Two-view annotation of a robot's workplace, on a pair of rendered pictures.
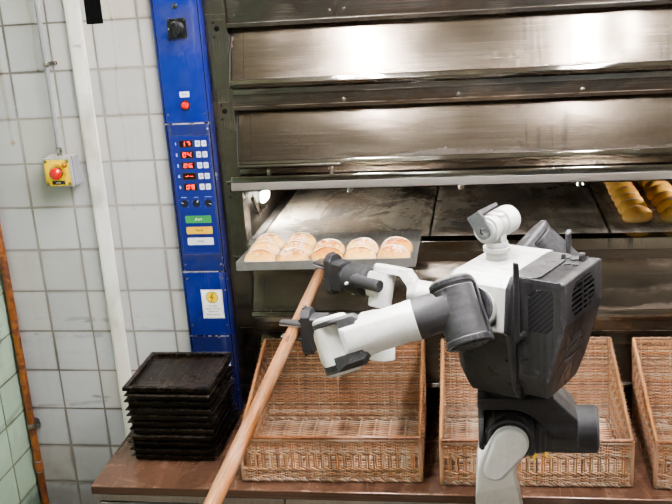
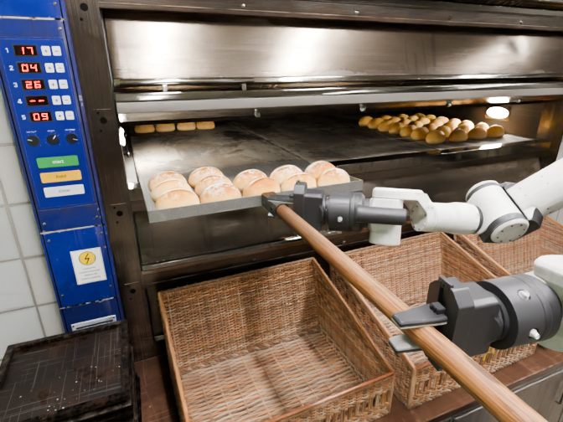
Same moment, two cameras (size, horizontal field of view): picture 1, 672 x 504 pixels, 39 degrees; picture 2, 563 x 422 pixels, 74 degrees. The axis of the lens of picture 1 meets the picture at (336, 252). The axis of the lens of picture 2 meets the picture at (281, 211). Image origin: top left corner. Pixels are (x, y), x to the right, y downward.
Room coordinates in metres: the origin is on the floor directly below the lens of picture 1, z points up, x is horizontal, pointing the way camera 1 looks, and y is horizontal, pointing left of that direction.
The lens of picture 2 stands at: (1.96, 0.46, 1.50)
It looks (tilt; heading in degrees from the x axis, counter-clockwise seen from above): 22 degrees down; 328
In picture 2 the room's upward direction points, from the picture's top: straight up
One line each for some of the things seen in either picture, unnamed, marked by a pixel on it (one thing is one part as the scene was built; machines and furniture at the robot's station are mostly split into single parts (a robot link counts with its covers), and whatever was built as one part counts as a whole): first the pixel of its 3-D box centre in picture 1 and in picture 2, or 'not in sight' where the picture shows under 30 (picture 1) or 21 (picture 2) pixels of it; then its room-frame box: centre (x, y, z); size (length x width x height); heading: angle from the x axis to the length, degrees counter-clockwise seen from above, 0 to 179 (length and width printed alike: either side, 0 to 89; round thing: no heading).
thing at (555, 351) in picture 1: (522, 316); not in sight; (2.01, -0.42, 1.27); 0.34 x 0.30 x 0.36; 142
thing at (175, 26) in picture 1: (174, 21); not in sight; (3.01, 0.45, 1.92); 0.06 x 0.04 x 0.11; 81
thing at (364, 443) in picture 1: (337, 405); (269, 349); (2.72, 0.03, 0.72); 0.56 x 0.49 x 0.28; 82
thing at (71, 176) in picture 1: (61, 170); not in sight; (3.10, 0.90, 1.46); 0.10 x 0.07 x 0.10; 81
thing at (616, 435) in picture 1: (529, 406); (427, 302); (2.63, -0.57, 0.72); 0.56 x 0.49 x 0.28; 82
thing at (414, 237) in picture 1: (332, 246); (245, 179); (2.88, 0.01, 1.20); 0.55 x 0.36 x 0.03; 81
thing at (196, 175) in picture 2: (301, 240); (206, 176); (2.91, 0.11, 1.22); 0.10 x 0.07 x 0.05; 78
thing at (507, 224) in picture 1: (497, 228); not in sight; (2.06, -0.37, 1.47); 0.10 x 0.07 x 0.09; 142
